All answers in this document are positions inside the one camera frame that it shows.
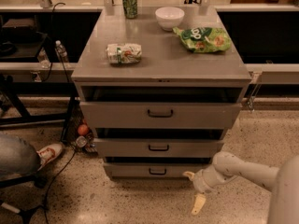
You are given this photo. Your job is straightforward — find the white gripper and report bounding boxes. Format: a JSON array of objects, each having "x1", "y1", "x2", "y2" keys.
[{"x1": 183, "y1": 165, "x2": 231, "y2": 216}]

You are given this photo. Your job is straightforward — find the grey bottom drawer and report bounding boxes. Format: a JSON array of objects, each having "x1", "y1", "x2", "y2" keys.
[{"x1": 104, "y1": 163, "x2": 206, "y2": 179}]

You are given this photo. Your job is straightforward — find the grey drawer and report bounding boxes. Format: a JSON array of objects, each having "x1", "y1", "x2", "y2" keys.
[
  {"x1": 104, "y1": 163, "x2": 206, "y2": 179},
  {"x1": 80, "y1": 102, "x2": 241, "y2": 129},
  {"x1": 94, "y1": 138, "x2": 223, "y2": 158}
]

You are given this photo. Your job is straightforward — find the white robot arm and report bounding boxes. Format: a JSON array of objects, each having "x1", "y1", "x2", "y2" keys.
[{"x1": 183, "y1": 151, "x2": 299, "y2": 224}]

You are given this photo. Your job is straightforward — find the grey middle drawer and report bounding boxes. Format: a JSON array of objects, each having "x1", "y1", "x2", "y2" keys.
[{"x1": 94, "y1": 138, "x2": 223, "y2": 158}]

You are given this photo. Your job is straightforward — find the grey drawer cabinet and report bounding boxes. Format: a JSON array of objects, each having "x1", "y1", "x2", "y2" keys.
[{"x1": 71, "y1": 5, "x2": 252, "y2": 182}]

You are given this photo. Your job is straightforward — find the grey top drawer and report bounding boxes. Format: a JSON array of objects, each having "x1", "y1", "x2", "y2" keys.
[{"x1": 80, "y1": 102, "x2": 241, "y2": 129}]

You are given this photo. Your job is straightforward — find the orange ball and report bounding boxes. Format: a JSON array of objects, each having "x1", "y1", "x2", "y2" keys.
[{"x1": 77, "y1": 124, "x2": 90, "y2": 136}]

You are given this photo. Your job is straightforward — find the green chip bag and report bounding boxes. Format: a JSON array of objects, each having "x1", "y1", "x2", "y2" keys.
[{"x1": 173, "y1": 27, "x2": 232, "y2": 53}]

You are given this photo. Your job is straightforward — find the white orange sneaker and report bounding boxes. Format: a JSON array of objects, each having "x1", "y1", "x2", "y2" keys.
[{"x1": 37, "y1": 143, "x2": 64, "y2": 170}]

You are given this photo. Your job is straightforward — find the lying white soda can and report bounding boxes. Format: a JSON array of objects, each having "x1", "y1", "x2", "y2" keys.
[{"x1": 106, "y1": 43, "x2": 142, "y2": 64}]

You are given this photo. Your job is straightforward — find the black office chair base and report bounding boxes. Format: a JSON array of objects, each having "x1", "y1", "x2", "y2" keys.
[{"x1": 0, "y1": 175, "x2": 48, "y2": 224}]

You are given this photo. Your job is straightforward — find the white bowl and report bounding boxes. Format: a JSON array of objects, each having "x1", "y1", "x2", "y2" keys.
[{"x1": 155, "y1": 7, "x2": 185, "y2": 31}]

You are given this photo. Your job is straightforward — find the blue jeans leg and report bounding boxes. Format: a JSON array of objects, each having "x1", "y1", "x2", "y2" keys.
[{"x1": 0, "y1": 134, "x2": 41, "y2": 175}]

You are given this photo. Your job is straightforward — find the clear water bottle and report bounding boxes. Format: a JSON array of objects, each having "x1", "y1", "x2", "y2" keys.
[{"x1": 55, "y1": 40, "x2": 69, "y2": 63}]

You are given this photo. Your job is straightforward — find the upright green soda can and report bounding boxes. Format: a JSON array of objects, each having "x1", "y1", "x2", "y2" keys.
[{"x1": 122, "y1": 0, "x2": 137, "y2": 19}]

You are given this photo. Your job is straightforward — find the black floor cable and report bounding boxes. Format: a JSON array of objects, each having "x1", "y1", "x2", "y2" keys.
[{"x1": 42, "y1": 147, "x2": 78, "y2": 224}]

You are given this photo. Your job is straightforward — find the black table frame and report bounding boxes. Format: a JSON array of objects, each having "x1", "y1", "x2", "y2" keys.
[{"x1": 0, "y1": 31, "x2": 78, "y2": 143}]

